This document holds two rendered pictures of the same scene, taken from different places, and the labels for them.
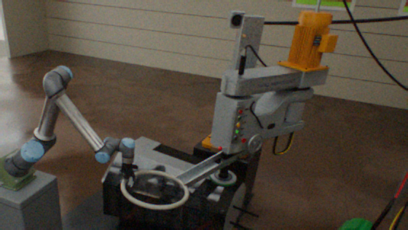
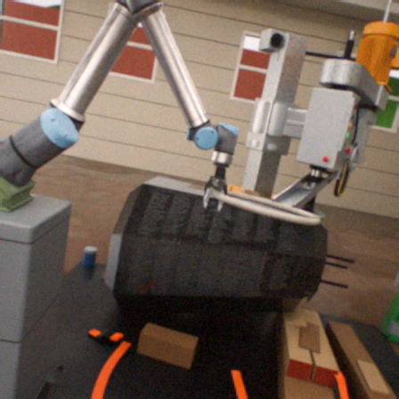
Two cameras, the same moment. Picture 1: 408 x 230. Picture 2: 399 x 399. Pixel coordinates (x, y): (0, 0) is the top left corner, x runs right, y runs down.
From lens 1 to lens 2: 1.52 m
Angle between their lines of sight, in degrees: 28
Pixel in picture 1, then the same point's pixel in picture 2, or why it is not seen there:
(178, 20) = (102, 101)
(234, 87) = (350, 73)
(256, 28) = (299, 51)
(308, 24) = (382, 35)
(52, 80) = not seen: outside the picture
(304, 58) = (377, 73)
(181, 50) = (104, 135)
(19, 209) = (27, 243)
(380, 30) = not seen: hidden behind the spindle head
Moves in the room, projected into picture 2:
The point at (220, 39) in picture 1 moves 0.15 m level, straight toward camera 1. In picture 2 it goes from (153, 126) to (154, 126)
